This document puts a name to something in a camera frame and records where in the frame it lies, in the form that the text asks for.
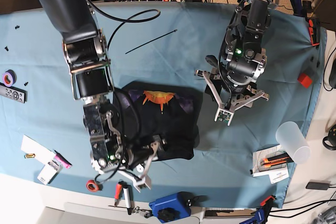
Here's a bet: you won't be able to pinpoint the blue orange bar clamp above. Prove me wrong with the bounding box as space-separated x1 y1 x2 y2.
240 195 276 224

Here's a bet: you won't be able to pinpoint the light blue table cloth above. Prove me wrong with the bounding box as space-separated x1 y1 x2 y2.
1 3 327 208

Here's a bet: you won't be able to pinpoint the pink marker package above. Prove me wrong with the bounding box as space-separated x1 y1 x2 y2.
54 150 72 169

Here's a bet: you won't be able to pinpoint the white marker pen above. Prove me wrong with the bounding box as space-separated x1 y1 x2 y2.
123 185 132 215

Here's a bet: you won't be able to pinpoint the red handled screwdriver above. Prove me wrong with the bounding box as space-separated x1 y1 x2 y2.
114 181 123 207

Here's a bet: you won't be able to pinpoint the red tape roll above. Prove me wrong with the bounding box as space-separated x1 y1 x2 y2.
86 179 100 192

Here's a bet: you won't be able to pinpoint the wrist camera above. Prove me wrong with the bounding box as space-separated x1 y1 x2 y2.
214 109 234 126
133 176 152 193

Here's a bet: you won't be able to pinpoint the translucent plastic cup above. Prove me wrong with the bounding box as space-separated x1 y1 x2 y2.
275 121 311 164

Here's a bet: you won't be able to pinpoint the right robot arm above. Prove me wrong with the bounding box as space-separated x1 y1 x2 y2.
39 0 157 186

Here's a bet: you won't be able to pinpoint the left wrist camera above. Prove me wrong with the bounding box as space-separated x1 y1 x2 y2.
214 109 234 126

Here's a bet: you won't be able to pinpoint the white paper sheet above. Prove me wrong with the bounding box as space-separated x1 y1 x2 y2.
21 135 56 165

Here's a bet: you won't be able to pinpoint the white booklet papers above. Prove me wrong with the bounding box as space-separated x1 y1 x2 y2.
250 145 289 184

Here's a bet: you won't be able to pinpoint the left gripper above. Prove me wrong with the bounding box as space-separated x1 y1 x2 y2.
195 69 269 113

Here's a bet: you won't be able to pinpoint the purple tape roll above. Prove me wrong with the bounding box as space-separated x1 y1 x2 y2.
2 70 17 87

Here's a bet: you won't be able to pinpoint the blue table clamp box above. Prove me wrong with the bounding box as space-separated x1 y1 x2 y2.
149 193 192 223

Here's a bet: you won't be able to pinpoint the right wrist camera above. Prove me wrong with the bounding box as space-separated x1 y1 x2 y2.
133 176 152 193

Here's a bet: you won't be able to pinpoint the black t-shirt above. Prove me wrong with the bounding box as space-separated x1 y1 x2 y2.
113 81 203 165

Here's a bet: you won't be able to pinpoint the black remote control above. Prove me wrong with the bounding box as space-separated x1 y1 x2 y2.
0 83 27 103

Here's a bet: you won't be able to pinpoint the white blister pack card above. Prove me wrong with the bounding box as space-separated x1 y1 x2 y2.
37 160 62 185

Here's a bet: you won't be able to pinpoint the red cube block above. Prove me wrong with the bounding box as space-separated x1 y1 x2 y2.
298 73 312 89

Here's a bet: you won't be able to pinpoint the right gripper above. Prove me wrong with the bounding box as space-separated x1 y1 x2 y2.
118 134 167 185

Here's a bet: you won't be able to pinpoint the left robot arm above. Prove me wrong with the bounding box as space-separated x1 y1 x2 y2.
195 0 279 117

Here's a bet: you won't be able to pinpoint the orange black clamp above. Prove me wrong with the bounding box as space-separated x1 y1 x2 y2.
308 17 320 46

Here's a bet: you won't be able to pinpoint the black cable tie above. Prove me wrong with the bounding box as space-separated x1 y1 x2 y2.
125 29 178 54

